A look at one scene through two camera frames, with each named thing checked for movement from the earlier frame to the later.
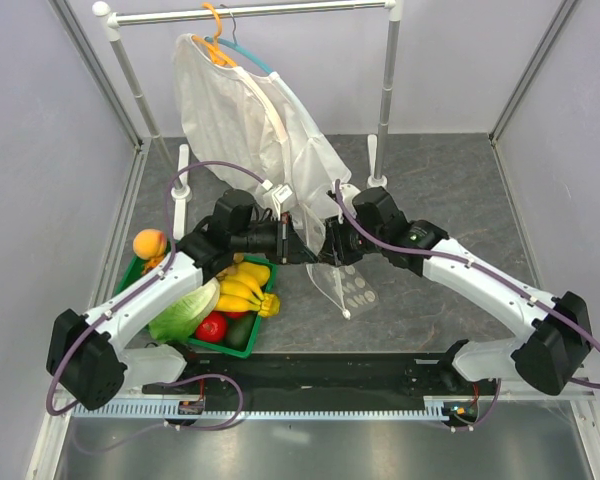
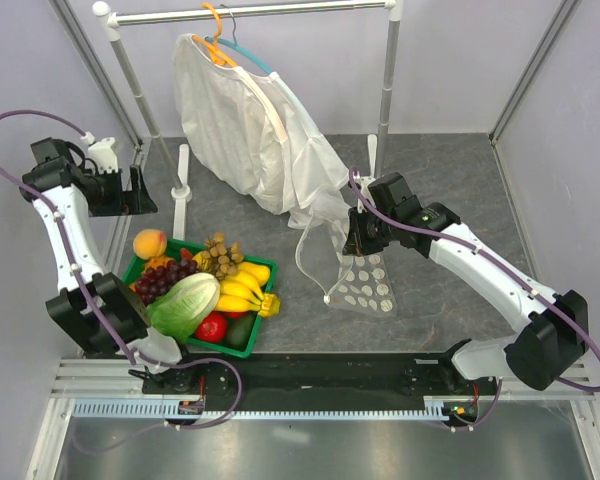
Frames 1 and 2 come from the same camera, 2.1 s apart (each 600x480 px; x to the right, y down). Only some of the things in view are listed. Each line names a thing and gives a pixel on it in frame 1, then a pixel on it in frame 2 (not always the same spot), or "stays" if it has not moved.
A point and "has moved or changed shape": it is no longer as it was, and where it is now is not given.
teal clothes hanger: (241, 49) stays
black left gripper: (288, 247) → (140, 202)
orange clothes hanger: (215, 51) stays
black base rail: (436, 374) stays
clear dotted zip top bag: (346, 287) has moved or changed shape
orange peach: (149, 243) stays
